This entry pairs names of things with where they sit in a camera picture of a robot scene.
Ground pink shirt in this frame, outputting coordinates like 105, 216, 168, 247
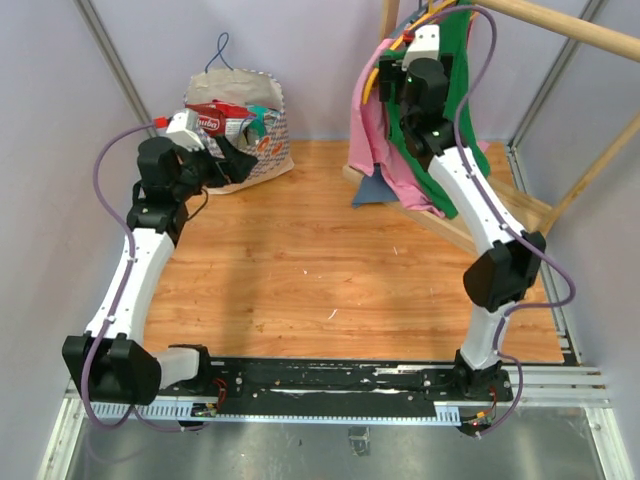
347, 36, 491, 218

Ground grey hanger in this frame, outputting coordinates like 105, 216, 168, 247
379, 0, 439, 40

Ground blue checkered paper bag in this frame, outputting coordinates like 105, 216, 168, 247
183, 32, 294, 195

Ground green tank top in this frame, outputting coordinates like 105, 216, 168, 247
361, 12, 471, 219

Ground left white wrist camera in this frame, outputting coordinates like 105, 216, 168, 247
153, 109, 205, 152

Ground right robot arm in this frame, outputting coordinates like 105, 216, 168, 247
379, 54, 546, 400

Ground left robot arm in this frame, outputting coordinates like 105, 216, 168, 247
62, 136, 258, 405

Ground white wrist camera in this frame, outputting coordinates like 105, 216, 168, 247
153, 109, 205, 152
402, 24, 440, 70

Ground teal snack packet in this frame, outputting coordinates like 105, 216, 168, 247
241, 105, 280, 145

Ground red chips bag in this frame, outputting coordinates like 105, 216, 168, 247
185, 100, 253, 140

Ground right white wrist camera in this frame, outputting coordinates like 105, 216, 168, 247
402, 24, 440, 70

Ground wooden clothes rack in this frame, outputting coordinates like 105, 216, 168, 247
341, 0, 640, 261

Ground blue crumpled cloth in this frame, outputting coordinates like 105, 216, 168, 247
351, 164, 398, 209

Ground yellow hanger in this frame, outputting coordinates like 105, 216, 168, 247
361, 0, 461, 105

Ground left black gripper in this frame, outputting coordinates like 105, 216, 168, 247
172, 133, 257, 200

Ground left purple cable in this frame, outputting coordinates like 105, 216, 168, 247
81, 123, 201, 433

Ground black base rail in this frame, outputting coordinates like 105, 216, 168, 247
149, 353, 516, 431

